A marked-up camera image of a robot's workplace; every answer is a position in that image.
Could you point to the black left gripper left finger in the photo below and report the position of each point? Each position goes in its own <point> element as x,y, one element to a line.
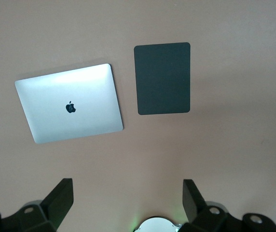
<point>58,203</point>

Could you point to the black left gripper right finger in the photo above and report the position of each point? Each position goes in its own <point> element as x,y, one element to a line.
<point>193,205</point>

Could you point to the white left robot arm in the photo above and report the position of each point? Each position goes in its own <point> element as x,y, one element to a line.
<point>156,226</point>

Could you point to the black rectangular mouse pad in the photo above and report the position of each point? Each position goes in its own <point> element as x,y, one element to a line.
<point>162,77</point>

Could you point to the brown table cover mat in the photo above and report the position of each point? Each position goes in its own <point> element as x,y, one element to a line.
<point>200,157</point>

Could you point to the silver Apple laptop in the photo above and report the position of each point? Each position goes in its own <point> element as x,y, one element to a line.
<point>56,96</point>

